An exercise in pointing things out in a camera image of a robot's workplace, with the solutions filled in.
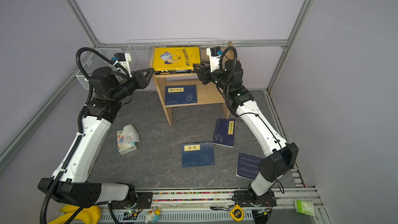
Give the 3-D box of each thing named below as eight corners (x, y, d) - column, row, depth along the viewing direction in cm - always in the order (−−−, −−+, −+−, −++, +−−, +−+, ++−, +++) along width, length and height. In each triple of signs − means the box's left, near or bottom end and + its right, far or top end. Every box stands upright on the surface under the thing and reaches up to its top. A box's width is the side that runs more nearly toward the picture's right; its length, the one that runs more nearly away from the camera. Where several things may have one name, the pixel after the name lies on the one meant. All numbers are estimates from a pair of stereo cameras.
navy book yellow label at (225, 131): (212, 143, 95) (212, 141, 92) (216, 118, 107) (217, 116, 104) (234, 147, 93) (234, 145, 91) (236, 121, 105) (236, 119, 102)
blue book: (180, 167, 86) (179, 165, 84) (182, 144, 94) (182, 142, 92) (214, 167, 86) (214, 165, 84) (213, 144, 94) (213, 142, 92)
